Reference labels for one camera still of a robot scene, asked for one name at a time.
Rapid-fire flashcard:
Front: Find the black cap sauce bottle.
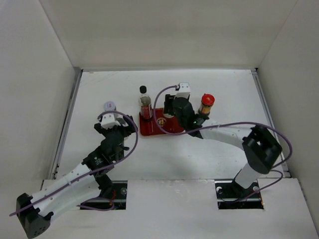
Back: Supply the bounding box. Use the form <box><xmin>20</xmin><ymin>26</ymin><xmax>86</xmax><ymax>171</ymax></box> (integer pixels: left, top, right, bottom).
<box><xmin>139</xmin><ymin>86</ymin><xmax>153</xmax><ymax>120</ymax></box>

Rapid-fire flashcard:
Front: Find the white label dark bottle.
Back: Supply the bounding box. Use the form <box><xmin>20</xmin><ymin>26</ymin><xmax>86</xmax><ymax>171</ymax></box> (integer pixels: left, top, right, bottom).
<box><xmin>163</xmin><ymin>112</ymin><xmax>173</xmax><ymax>119</ymax></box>

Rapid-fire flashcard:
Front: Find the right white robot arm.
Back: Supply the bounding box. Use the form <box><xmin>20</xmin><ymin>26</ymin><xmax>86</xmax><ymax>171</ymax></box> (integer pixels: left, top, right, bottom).
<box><xmin>164</xmin><ymin>94</ymin><xmax>282</xmax><ymax>197</ymax></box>

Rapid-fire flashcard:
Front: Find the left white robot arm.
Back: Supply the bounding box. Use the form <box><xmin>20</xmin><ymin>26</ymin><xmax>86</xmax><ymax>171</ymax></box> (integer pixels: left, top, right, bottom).
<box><xmin>14</xmin><ymin>111</ymin><xmax>138</xmax><ymax>239</ymax></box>

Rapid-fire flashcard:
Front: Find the white lid condiment jar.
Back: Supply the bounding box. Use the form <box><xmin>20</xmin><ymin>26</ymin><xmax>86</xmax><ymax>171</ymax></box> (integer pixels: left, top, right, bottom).
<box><xmin>103</xmin><ymin>101</ymin><xmax>117</xmax><ymax>112</ymax></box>

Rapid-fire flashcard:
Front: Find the red rectangular tray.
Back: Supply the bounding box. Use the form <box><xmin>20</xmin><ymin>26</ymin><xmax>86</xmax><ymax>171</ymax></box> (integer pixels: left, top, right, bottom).
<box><xmin>139</xmin><ymin>108</ymin><xmax>184</xmax><ymax>136</ymax></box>

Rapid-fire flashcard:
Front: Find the red lid spice jar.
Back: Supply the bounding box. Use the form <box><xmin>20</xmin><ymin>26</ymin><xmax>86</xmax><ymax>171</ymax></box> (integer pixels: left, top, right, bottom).
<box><xmin>198</xmin><ymin>94</ymin><xmax>215</xmax><ymax>116</ymax></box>

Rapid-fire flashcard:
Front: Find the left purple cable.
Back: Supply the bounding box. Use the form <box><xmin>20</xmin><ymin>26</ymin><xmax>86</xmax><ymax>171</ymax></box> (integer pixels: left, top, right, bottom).
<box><xmin>9</xmin><ymin>111</ymin><xmax>139</xmax><ymax>217</ymax></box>

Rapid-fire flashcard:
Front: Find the purple cable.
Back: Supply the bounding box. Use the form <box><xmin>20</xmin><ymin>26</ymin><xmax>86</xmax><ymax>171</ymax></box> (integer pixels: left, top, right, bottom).
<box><xmin>153</xmin><ymin>84</ymin><xmax>294</xmax><ymax>202</ymax></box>
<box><xmin>9</xmin><ymin>111</ymin><xmax>139</xmax><ymax>217</ymax></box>

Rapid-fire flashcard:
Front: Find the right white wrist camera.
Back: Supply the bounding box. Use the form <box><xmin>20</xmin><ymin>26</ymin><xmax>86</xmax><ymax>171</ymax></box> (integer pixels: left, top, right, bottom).
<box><xmin>175</xmin><ymin>82</ymin><xmax>190</xmax><ymax>100</ymax></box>

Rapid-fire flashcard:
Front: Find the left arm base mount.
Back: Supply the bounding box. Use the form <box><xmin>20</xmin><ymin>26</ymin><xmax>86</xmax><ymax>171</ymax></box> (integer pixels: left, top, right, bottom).
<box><xmin>77</xmin><ymin>180</ymin><xmax>128</xmax><ymax>212</ymax></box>

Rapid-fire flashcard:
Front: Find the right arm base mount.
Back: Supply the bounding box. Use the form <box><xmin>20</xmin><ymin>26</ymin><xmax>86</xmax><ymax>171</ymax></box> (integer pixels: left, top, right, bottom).
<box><xmin>215</xmin><ymin>180</ymin><xmax>264</xmax><ymax>210</ymax></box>

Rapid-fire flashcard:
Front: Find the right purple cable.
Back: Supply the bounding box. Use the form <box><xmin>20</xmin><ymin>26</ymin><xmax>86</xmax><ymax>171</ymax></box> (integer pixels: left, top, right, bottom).
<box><xmin>153</xmin><ymin>84</ymin><xmax>294</xmax><ymax>202</ymax></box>

